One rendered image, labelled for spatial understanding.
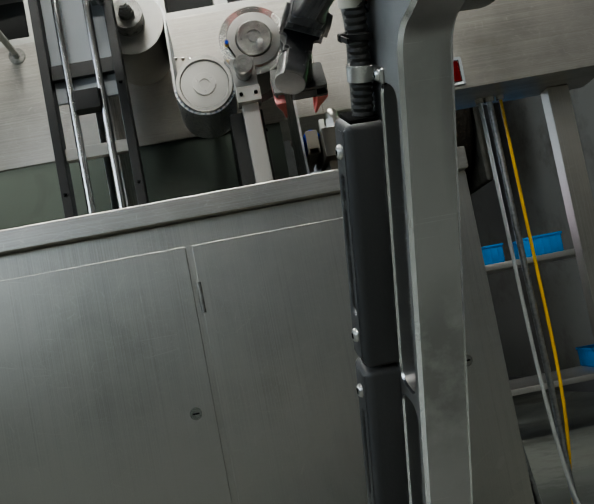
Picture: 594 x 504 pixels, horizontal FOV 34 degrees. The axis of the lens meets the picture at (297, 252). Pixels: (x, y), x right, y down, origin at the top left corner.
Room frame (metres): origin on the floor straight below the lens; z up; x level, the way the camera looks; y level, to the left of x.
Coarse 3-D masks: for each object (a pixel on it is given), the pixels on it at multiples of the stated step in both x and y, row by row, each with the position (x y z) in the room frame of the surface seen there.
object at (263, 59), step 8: (240, 16) 2.01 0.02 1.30; (248, 16) 2.01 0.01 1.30; (256, 16) 2.01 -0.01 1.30; (264, 16) 2.02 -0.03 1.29; (232, 24) 2.01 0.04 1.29; (240, 24) 2.01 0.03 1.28; (272, 24) 2.02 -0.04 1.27; (232, 32) 2.01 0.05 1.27; (272, 32) 2.02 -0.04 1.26; (232, 40) 2.01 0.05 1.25; (272, 40) 2.02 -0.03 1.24; (232, 48) 2.01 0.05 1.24; (272, 48) 2.02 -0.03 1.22; (232, 56) 2.02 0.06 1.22; (256, 56) 2.01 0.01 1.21; (264, 56) 2.02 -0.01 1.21; (272, 56) 2.02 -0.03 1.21; (256, 64) 2.01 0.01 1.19; (264, 64) 2.02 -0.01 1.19; (264, 80) 2.15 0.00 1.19; (264, 88) 2.22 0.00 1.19
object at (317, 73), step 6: (312, 66) 1.87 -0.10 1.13; (318, 66) 1.87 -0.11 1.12; (270, 72) 1.86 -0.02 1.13; (312, 72) 1.84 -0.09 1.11; (318, 72) 1.86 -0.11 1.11; (312, 78) 1.85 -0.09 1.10; (318, 78) 1.85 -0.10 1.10; (324, 78) 1.85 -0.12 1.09; (306, 84) 1.84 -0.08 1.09; (312, 84) 1.84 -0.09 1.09; (318, 84) 1.84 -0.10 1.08; (324, 84) 1.84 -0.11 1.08; (276, 90) 1.84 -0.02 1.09; (306, 90) 1.84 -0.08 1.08; (276, 96) 1.84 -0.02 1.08
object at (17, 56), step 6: (0, 30) 2.12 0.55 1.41; (0, 36) 2.14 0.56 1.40; (6, 42) 2.18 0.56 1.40; (6, 48) 2.23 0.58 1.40; (12, 48) 2.23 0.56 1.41; (18, 48) 2.31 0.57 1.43; (12, 54) 2.27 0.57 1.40; (18, 54) 2.29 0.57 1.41; (24, 54) 2.31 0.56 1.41; (12, 60) 2.31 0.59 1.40; (18, 60) 2.31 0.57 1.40
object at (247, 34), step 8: (248, 24) 2.00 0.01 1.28; (256, 24) 2.00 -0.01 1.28; (264, 24) 2.01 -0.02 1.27; (240, 32) 2.00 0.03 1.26; (248, 32) 2.01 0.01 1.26; (256, 32) 2.01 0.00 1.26; (264, 32) 2.01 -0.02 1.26; (240, 40) 2.00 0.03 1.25; (248, 40) 2.01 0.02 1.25; (256, 40) 2.00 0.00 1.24; (264, 40) 2.01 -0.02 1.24; (240, 48) 2.00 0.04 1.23; (248, 48) 2.00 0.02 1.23; (256, 48) 2.00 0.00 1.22; (264, 48) 2.01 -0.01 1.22
